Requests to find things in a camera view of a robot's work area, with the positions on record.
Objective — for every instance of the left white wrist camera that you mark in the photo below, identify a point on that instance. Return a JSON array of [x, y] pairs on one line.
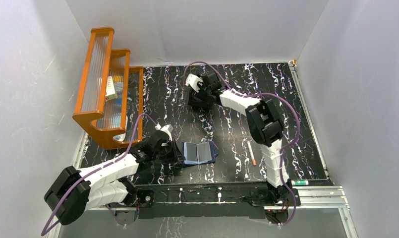
[[166, 128]]

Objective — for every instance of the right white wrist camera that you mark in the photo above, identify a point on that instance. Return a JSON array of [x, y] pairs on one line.
[[194, 82]]

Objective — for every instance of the green white marker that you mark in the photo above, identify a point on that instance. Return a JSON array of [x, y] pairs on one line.
[[299, 182]]

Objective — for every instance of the white red small box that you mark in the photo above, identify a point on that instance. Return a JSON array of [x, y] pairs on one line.
[[110, 92]]

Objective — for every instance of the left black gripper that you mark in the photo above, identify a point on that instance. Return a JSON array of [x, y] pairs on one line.
[[174, 152]]

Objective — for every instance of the orange wooden rack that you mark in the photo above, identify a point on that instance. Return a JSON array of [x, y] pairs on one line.
[[109, 123]]

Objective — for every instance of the white orange pen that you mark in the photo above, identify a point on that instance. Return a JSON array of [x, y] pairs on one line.
[[252, 158]]

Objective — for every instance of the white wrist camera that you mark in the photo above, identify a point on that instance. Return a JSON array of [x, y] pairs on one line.
[[194, 82], [166, 128]]

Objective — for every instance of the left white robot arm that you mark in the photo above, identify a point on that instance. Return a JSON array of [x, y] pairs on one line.
[[78, 190]]

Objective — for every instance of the blue leather card holder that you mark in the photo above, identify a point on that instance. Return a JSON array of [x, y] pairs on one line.
[[199, 153]]

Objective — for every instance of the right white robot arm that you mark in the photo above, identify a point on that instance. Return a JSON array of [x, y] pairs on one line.
[[263, 119]]

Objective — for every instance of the black card box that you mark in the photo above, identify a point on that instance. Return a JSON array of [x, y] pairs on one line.
[[199, 99]]

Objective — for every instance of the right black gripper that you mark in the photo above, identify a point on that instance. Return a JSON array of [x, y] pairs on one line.
[[202, 86]]

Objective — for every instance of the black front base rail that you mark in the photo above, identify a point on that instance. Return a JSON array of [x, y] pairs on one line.
[[234, 199]]

